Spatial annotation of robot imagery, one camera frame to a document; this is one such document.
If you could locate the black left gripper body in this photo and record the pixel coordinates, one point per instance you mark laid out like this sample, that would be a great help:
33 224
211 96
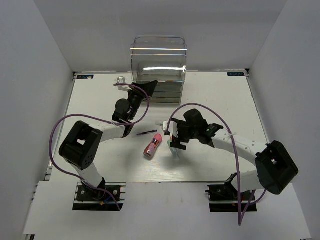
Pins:
135 99

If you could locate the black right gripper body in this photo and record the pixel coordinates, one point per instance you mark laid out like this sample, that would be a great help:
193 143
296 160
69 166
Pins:
185 132

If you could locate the pink glue stick tube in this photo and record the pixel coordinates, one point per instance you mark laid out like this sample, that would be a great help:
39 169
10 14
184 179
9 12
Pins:
151 149

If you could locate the clear organizer top lid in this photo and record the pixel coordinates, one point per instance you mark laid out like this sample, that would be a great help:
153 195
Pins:
161 58

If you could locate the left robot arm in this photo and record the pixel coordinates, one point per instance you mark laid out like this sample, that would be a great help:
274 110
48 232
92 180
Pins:
82 142

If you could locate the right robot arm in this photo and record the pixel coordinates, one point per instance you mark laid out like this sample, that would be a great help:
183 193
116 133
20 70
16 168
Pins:
274 167

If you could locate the green capped highlighter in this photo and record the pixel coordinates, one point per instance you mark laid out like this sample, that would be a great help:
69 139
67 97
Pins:
174 151

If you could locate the purple pen refill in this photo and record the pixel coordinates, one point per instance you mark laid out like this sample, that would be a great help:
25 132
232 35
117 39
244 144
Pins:
147 132

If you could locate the clear acrylic drawer organizer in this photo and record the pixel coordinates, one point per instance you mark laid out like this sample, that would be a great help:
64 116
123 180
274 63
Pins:
167 92

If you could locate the left corner blue label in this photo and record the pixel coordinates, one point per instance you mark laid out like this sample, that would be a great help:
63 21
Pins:
85 77

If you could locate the corner blue label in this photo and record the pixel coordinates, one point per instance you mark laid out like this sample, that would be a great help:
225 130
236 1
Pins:
85 77
235 74

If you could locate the right corner blue label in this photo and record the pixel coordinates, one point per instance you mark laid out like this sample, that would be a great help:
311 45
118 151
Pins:
235 74

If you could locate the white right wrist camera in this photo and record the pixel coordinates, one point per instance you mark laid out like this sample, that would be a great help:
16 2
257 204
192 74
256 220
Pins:
170 128

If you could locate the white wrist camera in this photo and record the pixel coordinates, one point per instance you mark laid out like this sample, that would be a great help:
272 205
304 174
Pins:
121 80
170 128

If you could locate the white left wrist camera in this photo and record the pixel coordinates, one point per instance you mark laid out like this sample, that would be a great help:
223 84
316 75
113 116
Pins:
121 80

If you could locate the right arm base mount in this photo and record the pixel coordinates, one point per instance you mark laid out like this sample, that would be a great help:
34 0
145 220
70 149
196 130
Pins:
223 200

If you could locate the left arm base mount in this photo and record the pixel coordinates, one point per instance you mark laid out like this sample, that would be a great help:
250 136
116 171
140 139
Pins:
100 201

